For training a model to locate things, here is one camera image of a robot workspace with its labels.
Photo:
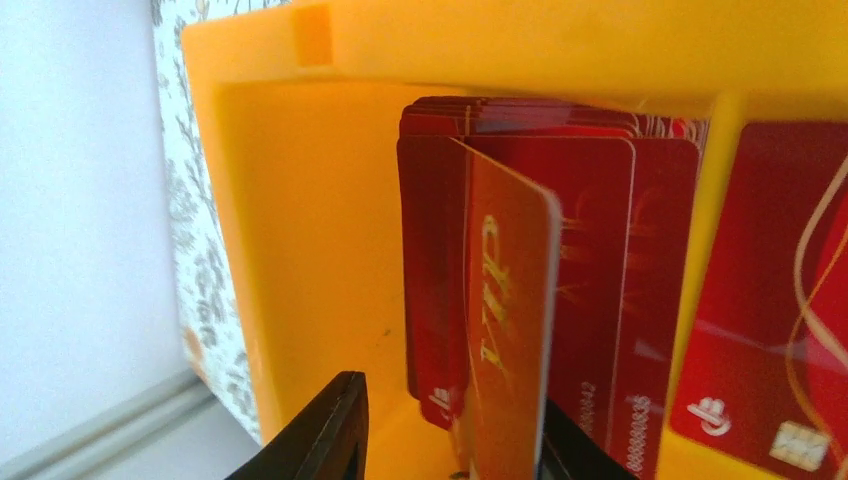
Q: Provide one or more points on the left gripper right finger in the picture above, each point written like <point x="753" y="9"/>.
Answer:
<point x="568" y="453"/>

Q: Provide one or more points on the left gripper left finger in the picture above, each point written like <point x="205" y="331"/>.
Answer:
<point x="327" y="439"/>

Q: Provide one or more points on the red VIP credit card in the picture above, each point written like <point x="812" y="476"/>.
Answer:
<point x="625" y="184"/>

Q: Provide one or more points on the red VIP card in bin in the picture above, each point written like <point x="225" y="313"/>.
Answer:
<point x="765" y="374"/>

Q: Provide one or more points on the floral table cloth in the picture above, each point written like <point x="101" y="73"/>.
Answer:
<point x="209" y="322"/>

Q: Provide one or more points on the yellow plastic bin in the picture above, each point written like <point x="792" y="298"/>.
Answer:
<point x="298" y="109"/>

